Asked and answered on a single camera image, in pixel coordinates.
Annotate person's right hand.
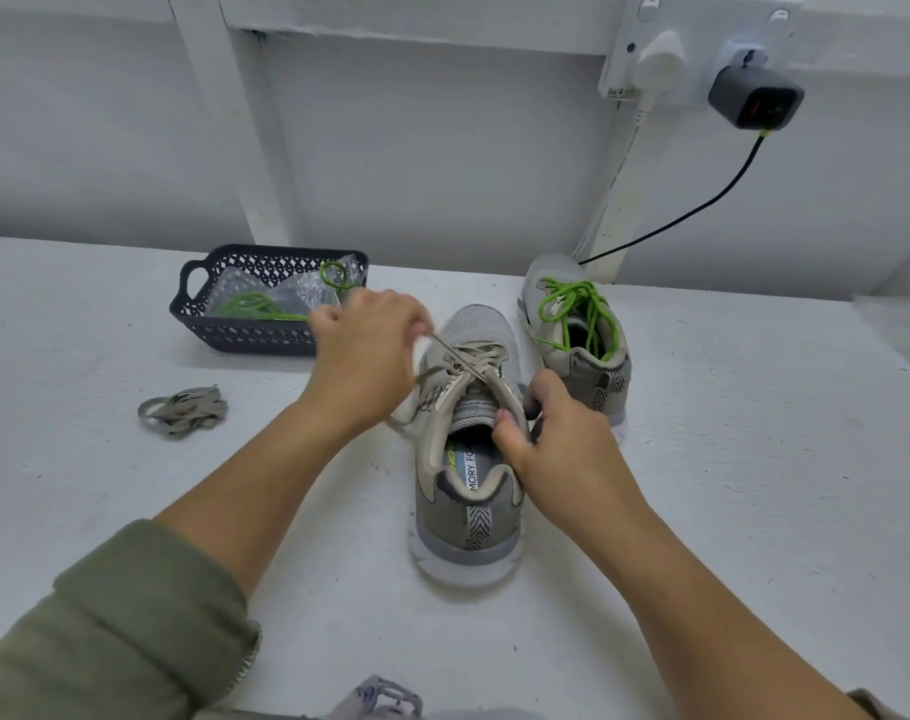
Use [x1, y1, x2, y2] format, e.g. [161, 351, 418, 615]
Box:
[492, 367, 655, 552]

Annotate person's left hand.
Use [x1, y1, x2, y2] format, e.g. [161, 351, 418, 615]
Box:
[302, 287, 437, 438]

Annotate beige shoelace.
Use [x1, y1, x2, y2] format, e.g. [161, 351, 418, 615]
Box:
[137, 385, 229, 439]
[387, 329, 535, 438]

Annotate gray sneaker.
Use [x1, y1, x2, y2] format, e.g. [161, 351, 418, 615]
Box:
[408, 304, 532, 589]
[519, 254, 634, 430]

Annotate clear plastic bag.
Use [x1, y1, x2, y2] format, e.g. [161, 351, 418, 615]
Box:
[200, 256, 364, 324]

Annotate green shoelace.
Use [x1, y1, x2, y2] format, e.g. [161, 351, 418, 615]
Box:
[533, 277, 625, 361]
[212, 259, 364, 324]

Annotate person's right forearm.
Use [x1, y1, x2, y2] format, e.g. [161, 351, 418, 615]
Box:
[597, 502, 910, 720]

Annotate person's left forearm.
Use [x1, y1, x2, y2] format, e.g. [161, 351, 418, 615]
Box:
[0, 400, 355, 720]

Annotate dark plastic lattice basket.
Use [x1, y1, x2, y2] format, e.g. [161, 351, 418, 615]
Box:
[170, 244, 371, 357]

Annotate gray patterned garment piece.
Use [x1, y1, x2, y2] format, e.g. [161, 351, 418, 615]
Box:
[327, 676, 424, 720]

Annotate gray charger adapter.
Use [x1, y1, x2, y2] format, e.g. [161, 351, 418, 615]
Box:
[708, 59, 806, 133]

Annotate white plug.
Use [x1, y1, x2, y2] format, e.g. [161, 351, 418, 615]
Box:
[632, 29, 689, 96]

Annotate black cable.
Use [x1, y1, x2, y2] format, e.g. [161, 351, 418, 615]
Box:
[578, 130, 769, 267]

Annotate white cable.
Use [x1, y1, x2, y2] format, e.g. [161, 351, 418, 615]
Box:
[575, 94, 649, 264]

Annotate white wall socket plate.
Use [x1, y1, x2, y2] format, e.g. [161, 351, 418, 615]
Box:
[599, 0, 805, 106]

